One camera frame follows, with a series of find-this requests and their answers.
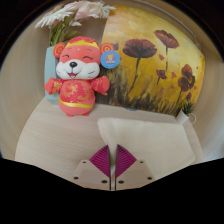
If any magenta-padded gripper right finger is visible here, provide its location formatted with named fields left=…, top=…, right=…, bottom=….
left=115, top=143, right=155, bottom=192

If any cream white towel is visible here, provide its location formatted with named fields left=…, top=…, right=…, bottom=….
left=96, top=117, right=197, bottom=183

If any yellow poppy flower painting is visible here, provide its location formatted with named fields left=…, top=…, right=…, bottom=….
left=96, top=4, right=206, bottom=117

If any pink and white flower bouquet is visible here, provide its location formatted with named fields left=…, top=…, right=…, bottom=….
left=34, top=0, right=116, bottom=47

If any red plush mouse toy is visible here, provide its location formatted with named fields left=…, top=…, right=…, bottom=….
left=44, top=35, right=121, bottom=118

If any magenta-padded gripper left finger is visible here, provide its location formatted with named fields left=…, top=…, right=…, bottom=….
left=72, top=144, right=112, bottom=192

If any small plant in white pot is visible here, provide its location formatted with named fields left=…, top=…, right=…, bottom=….
left=175, top=100, right=198, bottom=125

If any light blue vase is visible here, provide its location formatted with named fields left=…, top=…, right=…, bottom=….
left=44, top=45, right=63, bottom=106

